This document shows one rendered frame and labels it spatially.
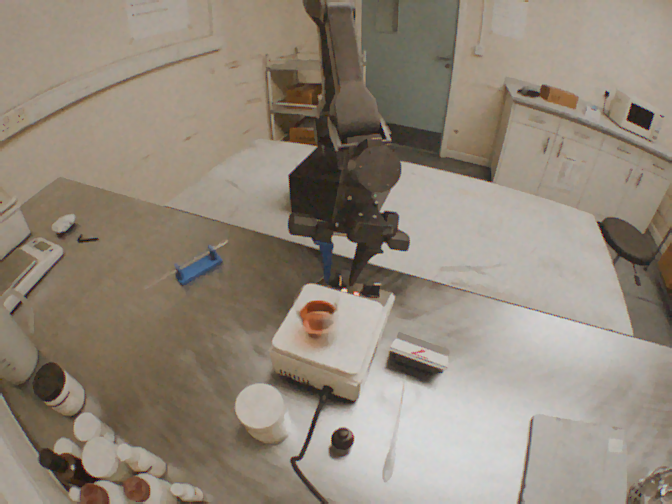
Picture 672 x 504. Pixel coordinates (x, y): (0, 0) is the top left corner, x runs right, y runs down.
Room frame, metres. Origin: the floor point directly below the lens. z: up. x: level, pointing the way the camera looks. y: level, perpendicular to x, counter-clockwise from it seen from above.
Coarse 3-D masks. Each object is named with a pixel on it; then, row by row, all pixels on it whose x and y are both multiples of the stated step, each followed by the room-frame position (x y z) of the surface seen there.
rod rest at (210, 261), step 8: (208, 256) 0.46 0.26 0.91; (216, 256) 0.45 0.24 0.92; (176, 264) 0.41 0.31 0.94; (192, 264) 0.44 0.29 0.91; (200, 264) 0.44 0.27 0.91; (208, 264) 0.44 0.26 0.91; (216, 264) 0.45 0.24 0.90; (184, 272) 0.42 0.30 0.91; (192, 272) 0.42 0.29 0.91; (200, 272) 0.42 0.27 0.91; (184, 280) 0.39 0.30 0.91
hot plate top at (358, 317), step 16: (352, 304) 0.28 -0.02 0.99; (368, 304) 0.28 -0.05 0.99; (288, 320) 0.25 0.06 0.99; (352, 320) 0.25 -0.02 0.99; (368, 320) 0.25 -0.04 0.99; (288, 336) 0.23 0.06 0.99; (352, 336) 0.23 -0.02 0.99; (368, 336) 0.23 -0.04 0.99; (288, 352) 0.20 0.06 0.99; (304, 352) 0.20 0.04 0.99; (320, 352) 0.20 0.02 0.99; (336, 352) 0.20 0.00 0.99; (352, 352) 0.20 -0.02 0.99; (336, 368) 0.18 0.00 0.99; (352, 368) 0.18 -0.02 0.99
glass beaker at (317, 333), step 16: (304, 288) 0.25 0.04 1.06; (320, 288) 0.25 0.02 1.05; (336, 288) 0.24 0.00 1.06; (304, 304) 0.25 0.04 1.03; (336, 304) 0.24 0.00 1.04; (304, 320) 0.21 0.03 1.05; (320, 320) 0.21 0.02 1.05; (336, 320) 0.22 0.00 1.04; (304, 336) 0.21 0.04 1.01; (320, 336) 0.21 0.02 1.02; (336, 336) 0.22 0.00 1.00
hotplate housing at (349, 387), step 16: (384, 320) 0.27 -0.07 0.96; (272, 352) 0.21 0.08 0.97; (368, 352) 0.21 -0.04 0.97; (288, 368) 0.20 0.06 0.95; (304, 368) 0.19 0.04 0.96; (320, 368) 0.19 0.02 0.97; (368, 368) 0.20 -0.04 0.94; (320, 384) 0.19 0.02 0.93; (336, 384) 0.18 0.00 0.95; (352, 384) 0.17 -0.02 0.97; (320, 400) 0.16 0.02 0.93; (352, 400) 0.17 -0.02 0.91
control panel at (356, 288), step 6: (330, 276) 0.39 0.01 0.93; (318, 282) 0.35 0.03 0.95; (324, 282) 0.36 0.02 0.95; (348, 282) 0.37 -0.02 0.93; (348, 288) 0.35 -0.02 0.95; (354, 288) 0.35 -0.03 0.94; (360, 288) 0.35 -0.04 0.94; (354, 294) 0.32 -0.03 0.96; (360, 294) 0.33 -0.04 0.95; (384, 294) 0.34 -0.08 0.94; (390, 294) 0.34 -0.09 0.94; (372, 300) 0.31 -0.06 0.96; (378, 300) 0.31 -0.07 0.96; (384, 300) 0.32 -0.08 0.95
